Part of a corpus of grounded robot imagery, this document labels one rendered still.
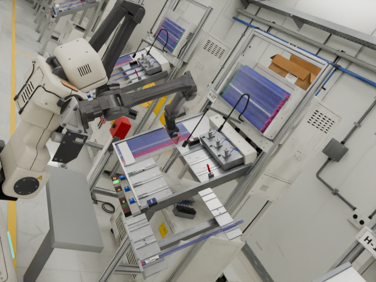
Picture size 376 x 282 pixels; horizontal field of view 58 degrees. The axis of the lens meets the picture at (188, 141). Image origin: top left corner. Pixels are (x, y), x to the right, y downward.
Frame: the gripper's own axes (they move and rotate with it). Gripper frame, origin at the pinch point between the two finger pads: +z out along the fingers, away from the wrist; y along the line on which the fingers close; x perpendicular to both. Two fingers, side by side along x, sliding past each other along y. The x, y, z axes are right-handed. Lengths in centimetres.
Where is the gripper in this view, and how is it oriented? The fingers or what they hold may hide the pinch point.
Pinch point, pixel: (173, 139)
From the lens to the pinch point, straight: 208.9
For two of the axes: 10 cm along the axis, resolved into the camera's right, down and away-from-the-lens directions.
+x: -9.2, 3.4, -2.2
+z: 1.4, 7.8, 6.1
